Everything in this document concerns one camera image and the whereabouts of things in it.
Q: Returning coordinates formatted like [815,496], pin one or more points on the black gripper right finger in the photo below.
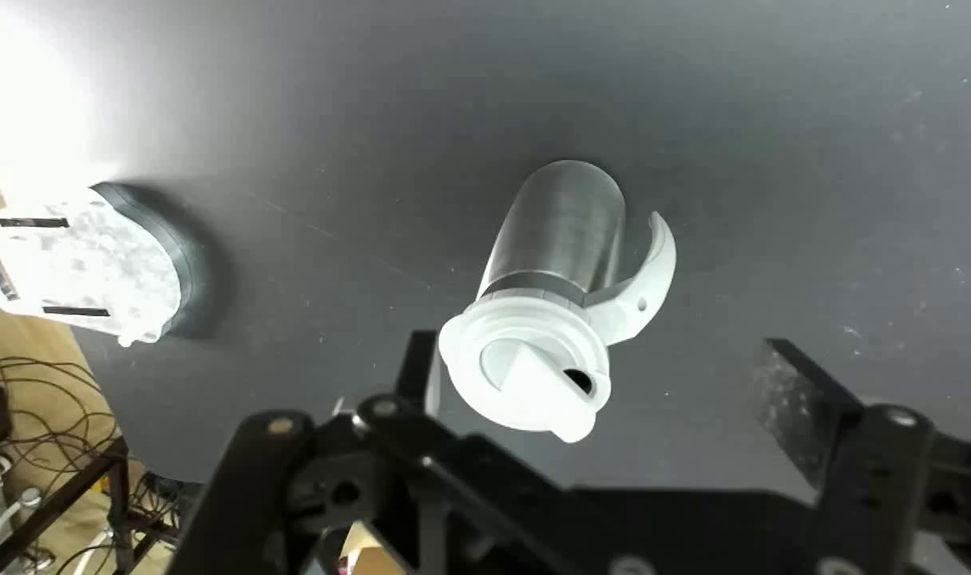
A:
[879,468]

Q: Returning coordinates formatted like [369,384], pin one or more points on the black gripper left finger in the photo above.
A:
[295,482]

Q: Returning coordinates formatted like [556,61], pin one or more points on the white lidded plastic cup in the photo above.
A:
[538,353]

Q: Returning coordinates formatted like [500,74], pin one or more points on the clear plastic container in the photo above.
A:
[92,267]

